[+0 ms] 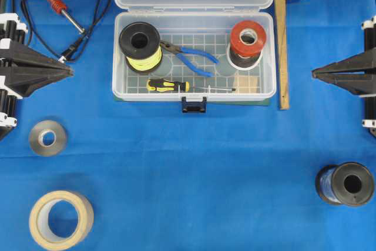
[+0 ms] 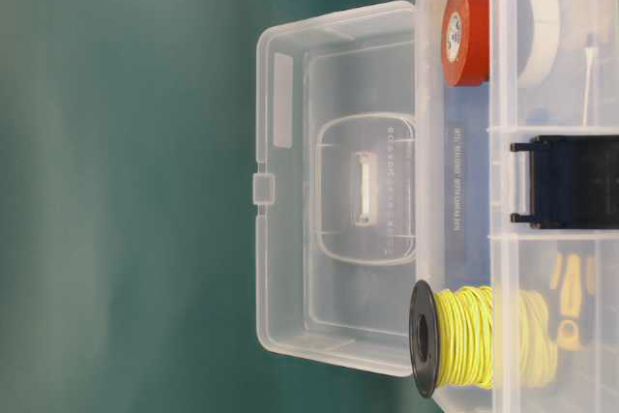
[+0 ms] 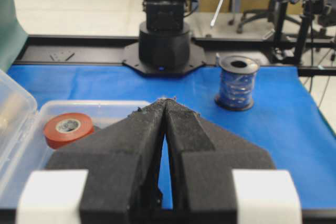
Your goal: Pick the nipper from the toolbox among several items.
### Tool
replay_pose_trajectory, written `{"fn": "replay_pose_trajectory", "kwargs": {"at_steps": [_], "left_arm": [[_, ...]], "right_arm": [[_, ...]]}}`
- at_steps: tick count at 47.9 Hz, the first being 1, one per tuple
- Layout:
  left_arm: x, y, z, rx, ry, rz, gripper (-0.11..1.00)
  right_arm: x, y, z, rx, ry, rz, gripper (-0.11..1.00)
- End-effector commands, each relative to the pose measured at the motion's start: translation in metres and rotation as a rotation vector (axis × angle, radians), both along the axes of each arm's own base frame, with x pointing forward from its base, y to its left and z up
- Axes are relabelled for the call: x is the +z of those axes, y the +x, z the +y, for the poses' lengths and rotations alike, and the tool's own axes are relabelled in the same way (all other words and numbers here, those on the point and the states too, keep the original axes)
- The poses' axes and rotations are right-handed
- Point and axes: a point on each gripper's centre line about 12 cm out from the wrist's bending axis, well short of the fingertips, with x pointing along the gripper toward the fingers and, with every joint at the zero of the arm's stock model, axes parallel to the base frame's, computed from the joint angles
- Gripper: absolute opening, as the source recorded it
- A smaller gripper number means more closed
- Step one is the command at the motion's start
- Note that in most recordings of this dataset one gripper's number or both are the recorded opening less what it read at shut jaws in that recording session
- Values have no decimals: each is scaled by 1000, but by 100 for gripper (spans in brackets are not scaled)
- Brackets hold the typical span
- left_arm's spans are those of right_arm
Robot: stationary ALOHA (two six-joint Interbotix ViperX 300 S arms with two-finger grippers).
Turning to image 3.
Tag black camera stand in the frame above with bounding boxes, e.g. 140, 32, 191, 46
253, 0, 336, 65

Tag black mounting rail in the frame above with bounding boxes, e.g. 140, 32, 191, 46
14, 36, 335, 77

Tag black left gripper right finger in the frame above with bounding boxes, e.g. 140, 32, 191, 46
165, 98, 303, 224

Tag blue table mat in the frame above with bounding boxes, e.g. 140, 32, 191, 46
8, 65, 335, 209

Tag green curtain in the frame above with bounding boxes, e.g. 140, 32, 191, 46
1, 0, 28, 72

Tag red electrical tape roll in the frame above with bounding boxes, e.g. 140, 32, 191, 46
43, 113, 95, 149

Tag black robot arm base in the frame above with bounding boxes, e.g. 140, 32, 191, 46
122, 0, 206, 75

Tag clear plastic toolbox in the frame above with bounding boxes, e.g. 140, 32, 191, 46
1, 71, 149, 209

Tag blue wire spool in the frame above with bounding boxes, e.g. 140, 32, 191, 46
215, 55, 260, 111

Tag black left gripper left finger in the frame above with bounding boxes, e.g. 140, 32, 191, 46
16, 98, 166, 224

